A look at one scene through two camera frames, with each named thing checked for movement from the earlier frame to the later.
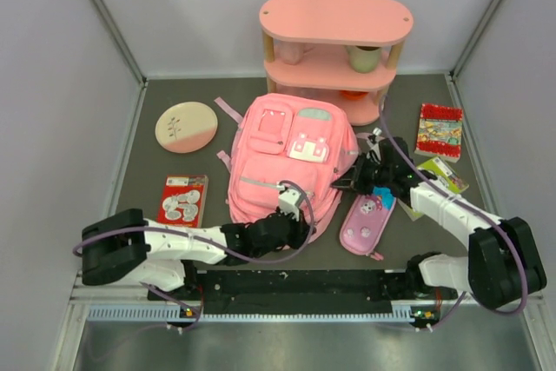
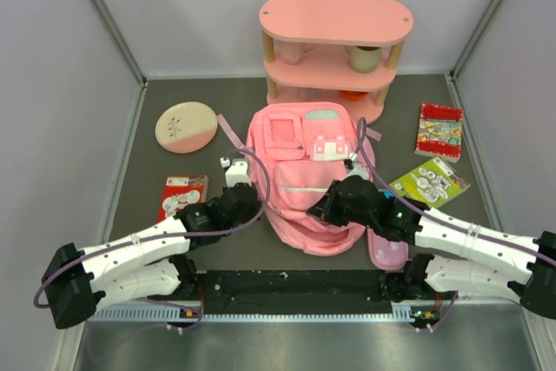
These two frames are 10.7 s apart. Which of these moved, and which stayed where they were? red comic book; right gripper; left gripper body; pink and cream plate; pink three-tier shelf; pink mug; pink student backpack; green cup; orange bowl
Moved: pink student backpack; right gripper; left gripper body
Stayed: pink mug; orange bowl; pink and cream plate; green cup; pink three-tier shelf; red comic book
